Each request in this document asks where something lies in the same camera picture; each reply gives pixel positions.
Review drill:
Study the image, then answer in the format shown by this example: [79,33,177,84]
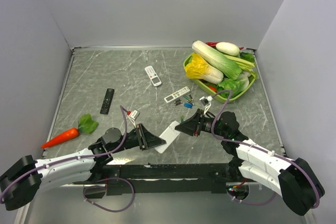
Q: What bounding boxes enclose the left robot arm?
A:
[1,123,166,211]

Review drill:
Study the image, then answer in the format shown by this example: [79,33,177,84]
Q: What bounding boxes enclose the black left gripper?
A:
[110,122,165,153]

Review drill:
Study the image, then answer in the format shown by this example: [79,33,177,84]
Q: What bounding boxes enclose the green lettuce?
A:
[216,73,249,98]

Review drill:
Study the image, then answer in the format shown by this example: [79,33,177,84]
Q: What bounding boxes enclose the white remote with screen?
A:
[145,66,162,87]

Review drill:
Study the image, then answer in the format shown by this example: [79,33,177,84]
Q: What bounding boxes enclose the orange carrot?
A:
[41,127,80,149]

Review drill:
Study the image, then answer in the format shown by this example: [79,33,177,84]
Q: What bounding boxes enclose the red chili pepper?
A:
[206,42,218,47]

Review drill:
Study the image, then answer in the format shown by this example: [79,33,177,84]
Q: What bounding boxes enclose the green leaf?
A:
[78,113,99,134]

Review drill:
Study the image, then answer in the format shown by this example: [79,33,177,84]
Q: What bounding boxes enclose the small white button remote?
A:
[164,86,191,103]

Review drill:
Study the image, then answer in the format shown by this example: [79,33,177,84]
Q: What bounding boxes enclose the white radish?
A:
[215,42,240,57]

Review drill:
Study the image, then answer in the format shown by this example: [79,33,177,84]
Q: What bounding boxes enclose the green napa cabbage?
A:
[192,40,242,80]

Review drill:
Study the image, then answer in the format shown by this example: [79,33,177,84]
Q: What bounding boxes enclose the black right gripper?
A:
[176,108,228,137]

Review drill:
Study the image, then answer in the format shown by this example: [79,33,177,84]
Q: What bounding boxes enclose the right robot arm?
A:
[175,109,325,216]

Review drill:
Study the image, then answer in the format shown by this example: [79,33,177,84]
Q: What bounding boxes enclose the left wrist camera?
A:
[128,110,140,121]

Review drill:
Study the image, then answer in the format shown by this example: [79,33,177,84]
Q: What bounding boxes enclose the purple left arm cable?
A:
[0,105,129,204]

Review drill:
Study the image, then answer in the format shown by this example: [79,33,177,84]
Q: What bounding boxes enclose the green plastic tray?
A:
[183,53,257,104]

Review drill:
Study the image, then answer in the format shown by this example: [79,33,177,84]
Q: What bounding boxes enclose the black remote control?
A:
[100,88,114,115]

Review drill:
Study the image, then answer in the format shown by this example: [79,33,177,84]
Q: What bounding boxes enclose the white remote control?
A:
[154,121,180,154]

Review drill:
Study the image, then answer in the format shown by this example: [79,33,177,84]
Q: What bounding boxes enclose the green celery stalks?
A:
[225,52,257,78]

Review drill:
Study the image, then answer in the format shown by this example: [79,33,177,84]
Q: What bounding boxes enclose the yellow napa cabbage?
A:
[184,53,224,84]

